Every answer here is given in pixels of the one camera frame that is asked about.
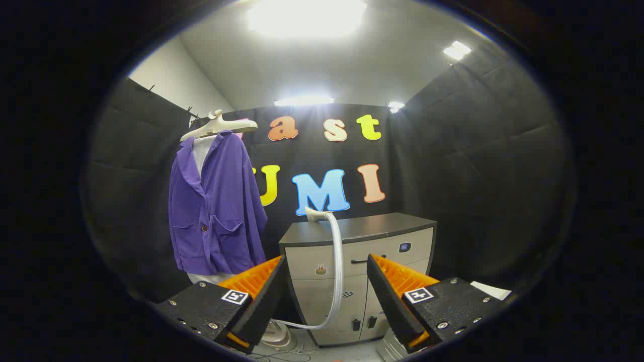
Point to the white garment steamer base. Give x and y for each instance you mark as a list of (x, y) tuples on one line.
[(279, 336)]

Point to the white clothes hanger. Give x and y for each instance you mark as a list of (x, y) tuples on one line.
[(216, 125)]

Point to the small ceiling light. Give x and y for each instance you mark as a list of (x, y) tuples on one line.
[(396, 106)]

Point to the square ceiling light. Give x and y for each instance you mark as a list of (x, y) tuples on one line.
[(457, 50)]

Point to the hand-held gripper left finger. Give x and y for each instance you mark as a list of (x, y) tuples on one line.
[(266, 301)]

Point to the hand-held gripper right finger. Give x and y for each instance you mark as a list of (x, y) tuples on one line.
[(390, 301)]

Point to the grey cabinet with black top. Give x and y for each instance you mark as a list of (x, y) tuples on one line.
[(312, 261)]

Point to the purple jacket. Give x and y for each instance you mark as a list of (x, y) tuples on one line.
[(221, 201)]

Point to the long strip ceiling light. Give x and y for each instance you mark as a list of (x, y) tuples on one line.
[(304, 101)]

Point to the large bright ceiling light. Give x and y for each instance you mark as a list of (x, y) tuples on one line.
[(307, 17)]

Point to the grey ribbed box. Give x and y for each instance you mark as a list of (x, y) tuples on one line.
[(390, 349)]

